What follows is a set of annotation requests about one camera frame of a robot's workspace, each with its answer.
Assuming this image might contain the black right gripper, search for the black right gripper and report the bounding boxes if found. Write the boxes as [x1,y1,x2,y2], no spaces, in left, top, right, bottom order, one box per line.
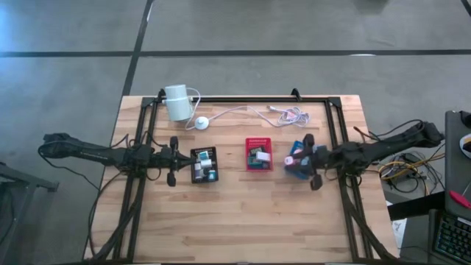
[292,133,332,191]

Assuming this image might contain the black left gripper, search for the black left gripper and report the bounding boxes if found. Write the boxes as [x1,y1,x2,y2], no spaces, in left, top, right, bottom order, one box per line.
[160,136,198,188]

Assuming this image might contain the blue plastic basket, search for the blue plastic basket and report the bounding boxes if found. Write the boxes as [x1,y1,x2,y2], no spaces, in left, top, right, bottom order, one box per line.
[284,139,317,181]

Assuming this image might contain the black plastic basket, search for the black plastic basket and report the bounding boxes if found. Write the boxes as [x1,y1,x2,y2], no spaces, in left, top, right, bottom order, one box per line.
[190,146,220,185]

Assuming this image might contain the red plastic basket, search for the red plastic basket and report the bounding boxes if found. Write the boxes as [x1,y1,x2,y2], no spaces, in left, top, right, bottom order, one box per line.
[245,137,274,172]

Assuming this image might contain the white paper sheet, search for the white paper sheet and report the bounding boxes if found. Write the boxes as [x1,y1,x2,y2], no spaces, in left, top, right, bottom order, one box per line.
[390,217,408,242]

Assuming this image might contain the white and yellow roll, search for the white and yellow roll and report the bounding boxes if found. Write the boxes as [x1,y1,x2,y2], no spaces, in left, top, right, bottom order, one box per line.
[458,132,471,160]

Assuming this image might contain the grey metal table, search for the grey metal table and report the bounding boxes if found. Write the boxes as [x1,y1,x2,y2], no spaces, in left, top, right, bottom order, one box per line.
[0,161,60,265]

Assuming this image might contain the black keyboard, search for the black keyboard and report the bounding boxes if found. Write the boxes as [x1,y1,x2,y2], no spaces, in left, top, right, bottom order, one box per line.
[435,214,471,265]

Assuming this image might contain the coiled white cable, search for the coiled white cable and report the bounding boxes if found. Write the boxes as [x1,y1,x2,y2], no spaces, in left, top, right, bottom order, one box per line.
[267,105,311,129]

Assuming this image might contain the thin white projector cable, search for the thin white projector cable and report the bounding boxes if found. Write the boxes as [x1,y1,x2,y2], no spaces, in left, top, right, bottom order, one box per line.
[185,87,202,131]

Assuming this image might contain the long white cable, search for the long white cable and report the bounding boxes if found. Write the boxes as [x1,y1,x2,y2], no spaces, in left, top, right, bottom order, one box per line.
[206,105,284,129]

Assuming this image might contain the black aluminium frame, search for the black aluminium frame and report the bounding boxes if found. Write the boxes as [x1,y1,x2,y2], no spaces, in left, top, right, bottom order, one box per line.
[91,94,400,264]

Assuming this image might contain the tangled floor cables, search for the tangled floor cables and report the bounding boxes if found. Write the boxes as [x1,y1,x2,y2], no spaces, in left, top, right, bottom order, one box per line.
[378,152,445,194]

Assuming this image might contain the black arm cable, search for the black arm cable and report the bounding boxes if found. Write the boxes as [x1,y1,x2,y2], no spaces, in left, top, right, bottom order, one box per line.
[87,171,124,258]

